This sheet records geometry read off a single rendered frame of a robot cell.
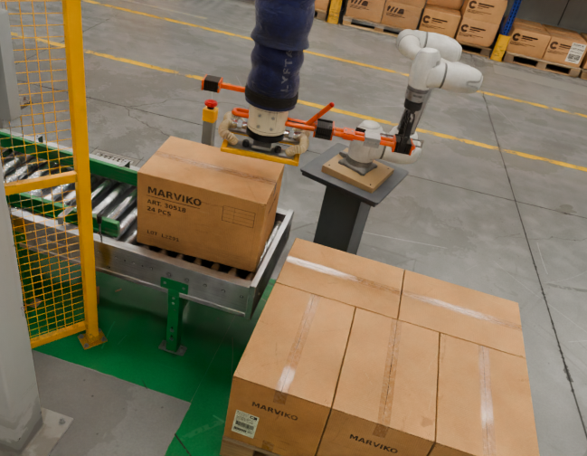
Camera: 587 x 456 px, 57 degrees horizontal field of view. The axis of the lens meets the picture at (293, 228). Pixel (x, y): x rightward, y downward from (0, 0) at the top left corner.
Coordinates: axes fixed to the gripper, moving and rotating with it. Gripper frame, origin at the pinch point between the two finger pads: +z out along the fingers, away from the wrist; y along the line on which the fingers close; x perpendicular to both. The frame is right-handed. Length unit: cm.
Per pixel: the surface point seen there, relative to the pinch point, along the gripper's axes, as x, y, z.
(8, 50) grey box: -124, 83, -41
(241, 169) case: -68, -4, 32
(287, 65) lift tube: -54, 11, -27
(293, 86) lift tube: -51, 7, -18
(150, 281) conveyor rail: -101, 30, 82
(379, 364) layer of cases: 7, 63, 72
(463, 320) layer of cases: 50, 26, 72
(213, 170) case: -81, 2, 32
